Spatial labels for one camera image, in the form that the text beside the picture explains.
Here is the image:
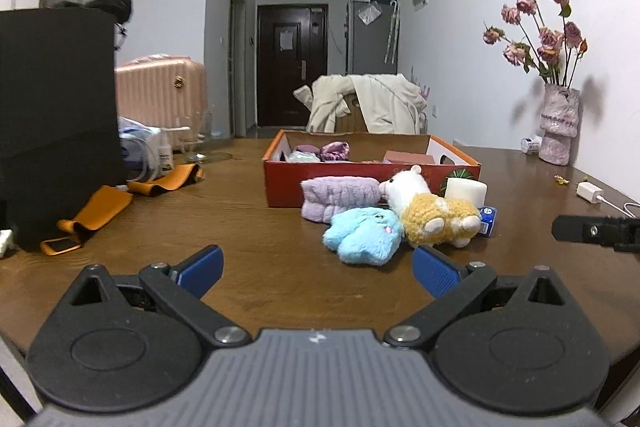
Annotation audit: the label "white charger cable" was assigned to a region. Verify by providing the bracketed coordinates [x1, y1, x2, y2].
[600, 197, 640, 219]

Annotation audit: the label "small blue box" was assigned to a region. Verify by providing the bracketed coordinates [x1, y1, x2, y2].
[477, 206, 498, 238]

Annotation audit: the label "dried pink roses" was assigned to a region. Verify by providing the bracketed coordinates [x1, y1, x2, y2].
[482, 0, 588, 88]

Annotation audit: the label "pink textured vase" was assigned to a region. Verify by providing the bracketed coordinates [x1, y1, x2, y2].
[537, 83, 581, 166]

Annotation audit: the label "white folded umbrella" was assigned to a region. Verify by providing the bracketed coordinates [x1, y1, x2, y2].
[384, 1, 401, 64]

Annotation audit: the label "purple wall decor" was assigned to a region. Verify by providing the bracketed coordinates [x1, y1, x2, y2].
[410, 67, 432, 108]

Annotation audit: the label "light blue plush toy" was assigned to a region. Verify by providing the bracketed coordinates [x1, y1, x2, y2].
[322, 207, 405, 266]

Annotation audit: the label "pink suitcase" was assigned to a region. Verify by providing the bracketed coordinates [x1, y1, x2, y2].
[115, 54, 208, 142]

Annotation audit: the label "black paper bag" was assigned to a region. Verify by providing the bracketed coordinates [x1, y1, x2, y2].
[0, 0, 128, 253]

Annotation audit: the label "purple satin scrunchie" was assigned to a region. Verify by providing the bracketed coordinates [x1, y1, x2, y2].
[320, 141, 351, 162]

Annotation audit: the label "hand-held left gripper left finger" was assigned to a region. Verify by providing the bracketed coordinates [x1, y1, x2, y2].
[60, 245, 251, 349]

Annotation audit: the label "white spray bottle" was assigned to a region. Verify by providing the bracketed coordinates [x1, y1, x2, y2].
[157, 127, 175, 172]

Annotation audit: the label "purple fluffy headband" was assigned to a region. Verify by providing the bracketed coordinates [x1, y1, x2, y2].
[301, 177, 383, 224]

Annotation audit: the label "red cardboard box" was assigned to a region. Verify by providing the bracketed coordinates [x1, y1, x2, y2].
[262, 129, 482, 208]

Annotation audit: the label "white charger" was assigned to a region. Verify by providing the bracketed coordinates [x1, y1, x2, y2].
[576, 181, 605, 205]

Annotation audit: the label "white and blue package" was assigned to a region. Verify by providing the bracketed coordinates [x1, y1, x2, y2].
[117, 117, 168, 182]

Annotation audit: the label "dark cloth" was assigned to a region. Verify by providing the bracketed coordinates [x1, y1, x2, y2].
[52, 0, 135, 25]

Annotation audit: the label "beige clothes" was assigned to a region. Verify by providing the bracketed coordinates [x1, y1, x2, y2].
[293, 74, 428, 135]

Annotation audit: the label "clear plastic bag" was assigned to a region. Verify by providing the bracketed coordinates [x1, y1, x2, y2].
[357, 2, 383, 26]

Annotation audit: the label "pink sponge block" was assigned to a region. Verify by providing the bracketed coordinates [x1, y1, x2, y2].
[384, 149, 435, 165]

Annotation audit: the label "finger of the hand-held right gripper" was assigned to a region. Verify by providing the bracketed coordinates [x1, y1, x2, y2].
[552, 215, 618, 244]

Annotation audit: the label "brown wooden chair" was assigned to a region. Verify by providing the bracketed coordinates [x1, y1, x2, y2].
[334, 94, 371, 134]

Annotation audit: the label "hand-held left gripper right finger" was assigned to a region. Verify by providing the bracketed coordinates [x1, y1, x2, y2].
[384, 246, 578, 350]

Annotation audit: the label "grey refrigerator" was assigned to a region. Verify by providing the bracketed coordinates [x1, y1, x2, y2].
[346, 0, 399, 75]

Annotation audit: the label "yellow and white plush toy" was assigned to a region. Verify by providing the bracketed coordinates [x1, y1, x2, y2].
[379, 164, 482, 249]

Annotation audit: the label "clear glass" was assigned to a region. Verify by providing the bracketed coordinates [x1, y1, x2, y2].
[179, 112, 213, 165]

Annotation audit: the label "dark wooden door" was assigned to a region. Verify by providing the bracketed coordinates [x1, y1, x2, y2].
[257, 4, 329, 128]

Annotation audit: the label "orange strap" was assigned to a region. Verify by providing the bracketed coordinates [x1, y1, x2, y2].
[40, 186, 134, 256]
[126, 163, 205, 198]

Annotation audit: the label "grey interior door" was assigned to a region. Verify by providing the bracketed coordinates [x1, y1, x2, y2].
[229, 0, 248, 138]

